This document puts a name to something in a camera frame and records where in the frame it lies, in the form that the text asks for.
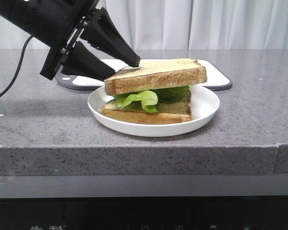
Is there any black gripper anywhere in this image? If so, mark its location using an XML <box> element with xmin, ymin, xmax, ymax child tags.
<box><xmin>39</xmin><ymin>4</ymin><xmax>141</xmax><ymax>82</ymax></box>

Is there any bread slice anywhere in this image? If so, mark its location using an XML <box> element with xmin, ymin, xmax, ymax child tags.
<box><xmin>104</xmin><ymin>58</ymin><xmax>207</xmax><ymax>96</ymax></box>
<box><xmin>98</xmin><ymin>91</ymin><xmax>192</xmax><ymax>125</ymax></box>

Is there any green lettuce leaf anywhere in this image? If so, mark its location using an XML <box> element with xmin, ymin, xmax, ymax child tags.
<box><xmin>114</xmin><ymin>86</ymin><xmax>190</xmax><ymax>113</ymax></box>

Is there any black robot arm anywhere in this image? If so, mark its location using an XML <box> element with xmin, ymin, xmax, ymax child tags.
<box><xmin>0</xmin><ymin>0</ymin><xmax>140</xmax><ymax>81</ymax></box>

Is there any white curtain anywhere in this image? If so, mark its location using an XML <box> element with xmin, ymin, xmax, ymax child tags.
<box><xmin>0</xmin><ymin>0</ymin><xmax>288</xmax><ymax>50</ymax></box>

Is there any white round plate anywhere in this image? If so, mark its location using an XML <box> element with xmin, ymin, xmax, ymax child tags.
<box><xmin>87</xmin><ymin>85</ymin><xmax>220</xmax><ymax>137</ymax></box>

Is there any white cutting board grey rim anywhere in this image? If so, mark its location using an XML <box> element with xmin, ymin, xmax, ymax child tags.
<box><xmin>55</xmin><ymin>59</ymin><xmax>232</xmax><ymax>91</ymax></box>

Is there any black appliance control panel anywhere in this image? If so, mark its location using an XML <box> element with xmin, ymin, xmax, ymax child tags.
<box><xmin>0</xmin><ymin>196</ymin><xmax>288</xmax><ymax>230</ymax></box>

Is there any black cable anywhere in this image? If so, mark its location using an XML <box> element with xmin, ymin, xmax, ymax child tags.
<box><xmin>0</xmin><ymin>35</ymin><xmax>33</xmax><ymax>106</ymax></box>

